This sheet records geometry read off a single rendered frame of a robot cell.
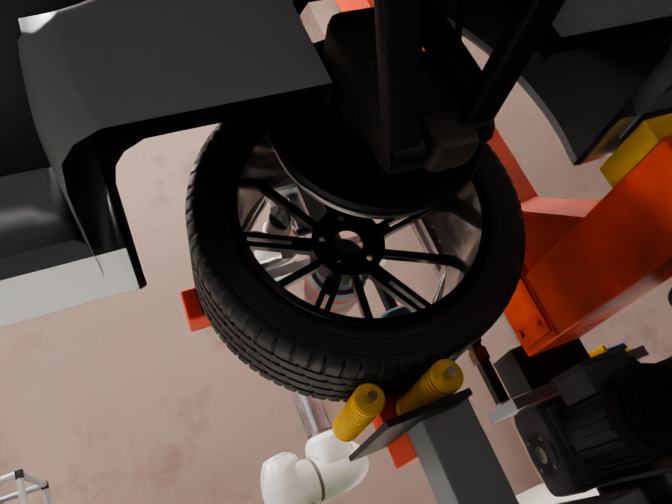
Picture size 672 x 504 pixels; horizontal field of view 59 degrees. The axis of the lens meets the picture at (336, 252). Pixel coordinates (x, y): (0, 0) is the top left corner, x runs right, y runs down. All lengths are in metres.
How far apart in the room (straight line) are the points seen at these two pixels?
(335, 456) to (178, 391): 2.84
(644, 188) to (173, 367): 4.24
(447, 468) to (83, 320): 4.38
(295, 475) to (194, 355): 2.95
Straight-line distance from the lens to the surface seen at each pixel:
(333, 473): 2.19
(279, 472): 2.14
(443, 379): 1.02
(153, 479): 4.80
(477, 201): 1.22
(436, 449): 1.07
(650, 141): 1.13
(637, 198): 1.16
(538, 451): 1.28
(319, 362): 1.00
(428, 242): 1.48
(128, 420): 4.90
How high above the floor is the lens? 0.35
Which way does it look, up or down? 22 degrees up
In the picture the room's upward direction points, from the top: 24 degrees counter-clockwise
